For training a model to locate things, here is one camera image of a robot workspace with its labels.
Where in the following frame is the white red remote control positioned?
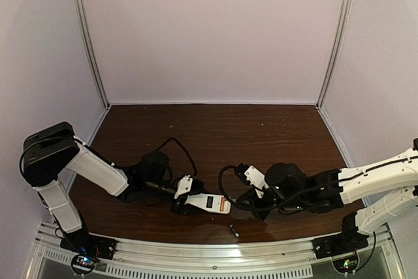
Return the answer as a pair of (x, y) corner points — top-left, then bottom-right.
(185, 193), (231, 215)

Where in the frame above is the black battery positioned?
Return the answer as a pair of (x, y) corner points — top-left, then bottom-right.
(229, 224), (240, 237)

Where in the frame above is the orange battery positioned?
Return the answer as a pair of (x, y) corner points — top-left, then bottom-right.
(219, 197), (225, 212)

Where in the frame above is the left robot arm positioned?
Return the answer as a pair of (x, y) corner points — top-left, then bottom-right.
(19, 122), (204, 234)

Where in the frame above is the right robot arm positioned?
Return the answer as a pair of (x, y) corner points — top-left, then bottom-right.
(234, 145), (417, 236)

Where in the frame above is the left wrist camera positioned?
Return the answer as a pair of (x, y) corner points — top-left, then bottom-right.
(174, 175), (204, 199)

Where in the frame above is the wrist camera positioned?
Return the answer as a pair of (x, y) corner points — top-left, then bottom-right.
(174, 175), (204, 199)
(234, 163), (269, 199)

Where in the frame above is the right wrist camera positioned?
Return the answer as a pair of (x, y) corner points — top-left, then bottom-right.
(234, 163), (269, 199)

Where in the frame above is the right camera cable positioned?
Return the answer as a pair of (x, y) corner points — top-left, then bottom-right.
(218, 165), (324, 211)

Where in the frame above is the camera cable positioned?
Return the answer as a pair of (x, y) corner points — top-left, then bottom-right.
(218, 165), (324, 211)
(156, 137), (199, 178)

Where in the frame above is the left camera cable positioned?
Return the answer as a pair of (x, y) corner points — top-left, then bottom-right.
(156, 137), (199, 178)

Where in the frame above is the front aluminium rail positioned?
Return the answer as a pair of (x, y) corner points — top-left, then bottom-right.
(23, 222), (406, 278)

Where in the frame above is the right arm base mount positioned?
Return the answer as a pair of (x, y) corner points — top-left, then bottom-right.
(312, 233), (369, 276)

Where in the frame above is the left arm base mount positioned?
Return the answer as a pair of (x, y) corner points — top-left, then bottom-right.
(59, 235), (116, 277)

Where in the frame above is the right aluminium frame post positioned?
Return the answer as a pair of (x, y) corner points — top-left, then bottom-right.
(316, 0), (353, 110)

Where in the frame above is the aluminium frame post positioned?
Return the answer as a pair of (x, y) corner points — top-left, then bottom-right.
(74, 0), (110, 110)
(316, 0), (353, 110)

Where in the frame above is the left aluminium frame post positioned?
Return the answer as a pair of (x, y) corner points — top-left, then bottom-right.
(74, 0), (110, 110)

